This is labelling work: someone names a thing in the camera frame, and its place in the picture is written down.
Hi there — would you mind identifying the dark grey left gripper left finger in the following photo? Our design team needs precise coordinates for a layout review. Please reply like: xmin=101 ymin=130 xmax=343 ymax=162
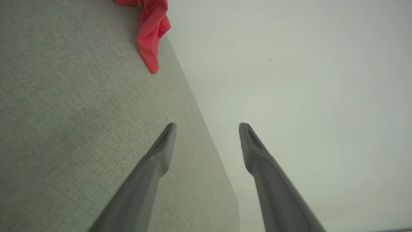
xmin=89 ymin=122 xmax=177 ymax=232

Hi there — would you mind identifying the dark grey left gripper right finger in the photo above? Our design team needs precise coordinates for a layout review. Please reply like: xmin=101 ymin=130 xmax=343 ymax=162
xmin=239 ymin=122 xmax=326 ymax=232

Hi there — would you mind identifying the red shirt with white trim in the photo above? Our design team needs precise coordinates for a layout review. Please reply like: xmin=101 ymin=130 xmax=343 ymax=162
xmin=113 ymin=0 xmax=172 ymax=74

